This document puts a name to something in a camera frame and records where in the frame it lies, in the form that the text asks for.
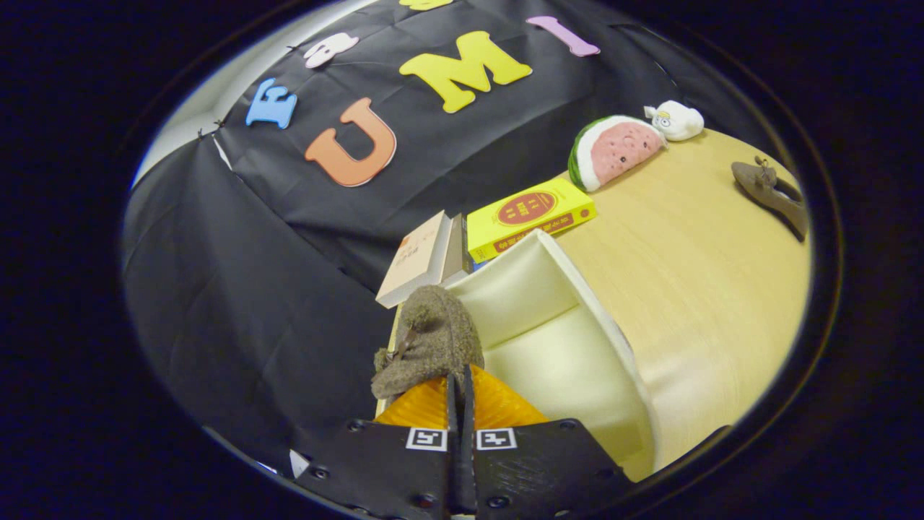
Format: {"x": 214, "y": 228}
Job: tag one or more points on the white paper card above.
{"x": 298, "y": 464}

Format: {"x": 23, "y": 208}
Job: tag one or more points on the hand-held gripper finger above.
{"x": 452, "y": 433}
{"x": 468, "y": 433}

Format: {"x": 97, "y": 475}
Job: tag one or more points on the brown fuzzy shoe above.
{"x": 433, "y": 339}
{"x": 758, "y": 184}

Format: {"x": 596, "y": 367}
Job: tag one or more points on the beige book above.
{"x": 419, "y": 260}

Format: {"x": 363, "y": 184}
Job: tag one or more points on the white plush toy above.
{"x": 682, "y": 121}

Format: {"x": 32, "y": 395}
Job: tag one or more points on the watermelon slice plush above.
{"x": 621, "y": 148}

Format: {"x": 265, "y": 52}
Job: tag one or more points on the cream storage box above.
{"x": 548, "y": 347}

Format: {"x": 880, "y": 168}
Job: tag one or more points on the row of small black clips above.
{"x": 201, "y": 133}

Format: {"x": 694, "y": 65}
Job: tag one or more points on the yellow book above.
{"x": 527, "y": 209}

